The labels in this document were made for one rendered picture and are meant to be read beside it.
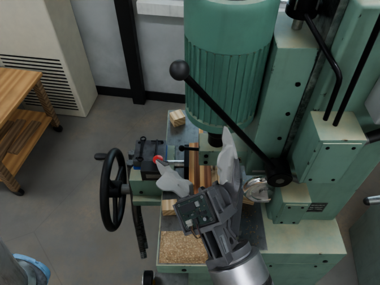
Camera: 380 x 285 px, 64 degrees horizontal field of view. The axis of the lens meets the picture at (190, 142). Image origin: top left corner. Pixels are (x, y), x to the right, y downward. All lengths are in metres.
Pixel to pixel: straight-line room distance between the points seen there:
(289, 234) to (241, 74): 0.61
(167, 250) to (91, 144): 1.61
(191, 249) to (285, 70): 0.51
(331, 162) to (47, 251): 1.68
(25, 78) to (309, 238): 1.85
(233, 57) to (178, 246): 0.51
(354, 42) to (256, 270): 0.40
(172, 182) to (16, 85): 1.74
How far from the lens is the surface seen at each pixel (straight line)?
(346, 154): 0.68
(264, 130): 0.76
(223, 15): 0.54
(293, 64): 0.64
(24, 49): 2.36
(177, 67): 0.51
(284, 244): 1.05
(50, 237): 2.06
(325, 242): 1.10
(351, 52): 0.61
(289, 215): 0.84
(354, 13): 0.58
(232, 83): 0.63
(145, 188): 0.97
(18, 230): 2.16
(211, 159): 0.88
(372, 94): 0.68
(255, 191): 0.85
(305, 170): 0.70
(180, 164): 0.96
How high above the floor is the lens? 1.74
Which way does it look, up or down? 50 degrees down
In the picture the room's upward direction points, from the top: straight up
